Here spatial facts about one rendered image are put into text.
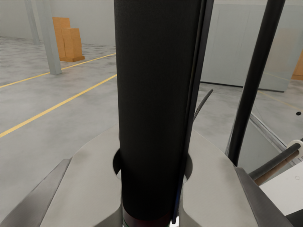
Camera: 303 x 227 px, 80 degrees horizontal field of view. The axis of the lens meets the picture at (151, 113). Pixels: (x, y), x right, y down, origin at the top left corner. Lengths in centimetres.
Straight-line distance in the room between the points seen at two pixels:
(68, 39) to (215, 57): 557
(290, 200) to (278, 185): 4
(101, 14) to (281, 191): 1386
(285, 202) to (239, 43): 521
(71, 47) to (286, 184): 814
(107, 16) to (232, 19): 971
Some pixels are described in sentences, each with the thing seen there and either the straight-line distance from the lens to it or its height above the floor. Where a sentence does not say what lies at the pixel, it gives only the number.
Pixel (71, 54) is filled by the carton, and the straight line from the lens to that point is 833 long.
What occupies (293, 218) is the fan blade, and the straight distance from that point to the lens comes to 31.
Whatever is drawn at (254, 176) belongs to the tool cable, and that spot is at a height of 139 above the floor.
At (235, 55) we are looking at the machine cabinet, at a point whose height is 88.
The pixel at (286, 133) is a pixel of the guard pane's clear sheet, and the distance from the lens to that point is 121.
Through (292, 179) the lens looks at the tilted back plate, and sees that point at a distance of 56.
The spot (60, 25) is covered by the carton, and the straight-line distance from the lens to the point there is 842.
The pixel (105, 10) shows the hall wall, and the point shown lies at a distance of 1393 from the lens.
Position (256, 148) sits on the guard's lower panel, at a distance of 141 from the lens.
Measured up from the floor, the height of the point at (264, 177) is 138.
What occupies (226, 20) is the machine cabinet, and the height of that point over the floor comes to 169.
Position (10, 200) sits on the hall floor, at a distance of 233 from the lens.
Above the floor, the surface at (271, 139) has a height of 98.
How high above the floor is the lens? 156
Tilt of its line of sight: 26 degrees down
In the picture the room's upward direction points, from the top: 3 degrees clockwise
